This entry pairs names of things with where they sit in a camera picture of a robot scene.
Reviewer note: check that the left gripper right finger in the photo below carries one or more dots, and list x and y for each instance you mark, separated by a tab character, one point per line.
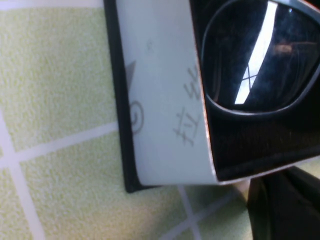
295	207

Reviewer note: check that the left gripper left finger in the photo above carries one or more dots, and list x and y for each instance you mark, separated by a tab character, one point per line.
257	212

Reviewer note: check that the black framed glasses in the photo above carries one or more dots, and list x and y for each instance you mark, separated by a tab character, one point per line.
250	62

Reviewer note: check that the black glasses case printed sides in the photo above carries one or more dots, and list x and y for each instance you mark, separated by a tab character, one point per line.
162	87

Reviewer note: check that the green checked tablecloth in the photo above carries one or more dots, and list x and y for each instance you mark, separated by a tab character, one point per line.
62	75

